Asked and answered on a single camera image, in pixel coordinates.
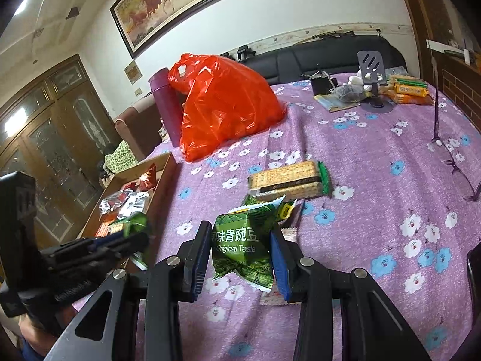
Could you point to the brick pattern cabinet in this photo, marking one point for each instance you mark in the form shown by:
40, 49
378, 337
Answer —
460, 82

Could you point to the black sofa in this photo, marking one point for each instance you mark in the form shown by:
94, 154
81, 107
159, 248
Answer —
319, 56

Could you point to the red plastic bag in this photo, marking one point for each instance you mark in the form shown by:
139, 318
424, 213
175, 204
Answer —
225, 105

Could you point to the brown wooden door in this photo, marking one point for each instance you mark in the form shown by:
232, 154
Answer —
436, 3

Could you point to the cardboard box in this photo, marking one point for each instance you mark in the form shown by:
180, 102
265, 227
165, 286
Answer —
165, 173

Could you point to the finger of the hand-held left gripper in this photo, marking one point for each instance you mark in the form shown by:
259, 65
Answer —
124, 248
105, 241

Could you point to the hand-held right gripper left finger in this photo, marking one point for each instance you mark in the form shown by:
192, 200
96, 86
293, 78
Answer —
197, 263

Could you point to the green patterned cloth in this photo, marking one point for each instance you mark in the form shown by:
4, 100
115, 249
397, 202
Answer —
122, 158

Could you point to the green pea snack packet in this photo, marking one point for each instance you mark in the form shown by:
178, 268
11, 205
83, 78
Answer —
240, 244

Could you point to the grey plastic bag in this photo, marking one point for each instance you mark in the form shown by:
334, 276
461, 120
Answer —
349, 93

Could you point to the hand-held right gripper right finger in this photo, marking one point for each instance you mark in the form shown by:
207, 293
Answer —
281, 267

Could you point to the framed horse painting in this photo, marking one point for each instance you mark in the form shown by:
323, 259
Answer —
180, 3

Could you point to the book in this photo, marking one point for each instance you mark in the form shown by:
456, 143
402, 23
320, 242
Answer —
327, 103

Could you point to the orange snack packet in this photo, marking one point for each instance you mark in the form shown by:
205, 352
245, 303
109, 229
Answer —
109, 228

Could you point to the black box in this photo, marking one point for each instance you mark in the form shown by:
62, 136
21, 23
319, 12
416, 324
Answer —
323, 84

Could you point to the black object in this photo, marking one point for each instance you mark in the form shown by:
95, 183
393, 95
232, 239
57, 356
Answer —
474, 274

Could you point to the purple bottle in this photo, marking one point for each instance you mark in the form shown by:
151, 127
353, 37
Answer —
165, 109

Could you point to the eyeglasses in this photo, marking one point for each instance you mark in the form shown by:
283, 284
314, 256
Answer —
437, 143

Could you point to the purple floral blanket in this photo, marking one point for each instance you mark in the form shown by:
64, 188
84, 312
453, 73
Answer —
375, 195

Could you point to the dark red snack packet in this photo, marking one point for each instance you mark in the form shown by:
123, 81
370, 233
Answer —
148, 176

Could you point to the small yellow wall sign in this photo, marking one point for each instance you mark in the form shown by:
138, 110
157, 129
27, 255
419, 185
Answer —
133, 71

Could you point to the white round items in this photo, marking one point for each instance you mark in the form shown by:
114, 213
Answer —
355, 80

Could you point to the long cracker pack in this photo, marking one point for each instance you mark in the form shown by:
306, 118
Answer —
285, 178

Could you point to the person's left forearm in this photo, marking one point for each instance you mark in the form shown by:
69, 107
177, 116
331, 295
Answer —
34, 331

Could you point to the phone stand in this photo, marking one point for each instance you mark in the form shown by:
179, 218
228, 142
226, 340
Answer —
372, 64

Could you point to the brown armchair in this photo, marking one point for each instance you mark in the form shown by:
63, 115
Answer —
131, 128

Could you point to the silver foil snack packet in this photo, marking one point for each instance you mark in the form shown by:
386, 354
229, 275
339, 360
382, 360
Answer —
131, 203

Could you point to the wooden glass-door cabinet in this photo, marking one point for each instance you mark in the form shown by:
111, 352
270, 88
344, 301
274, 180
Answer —
52, 139

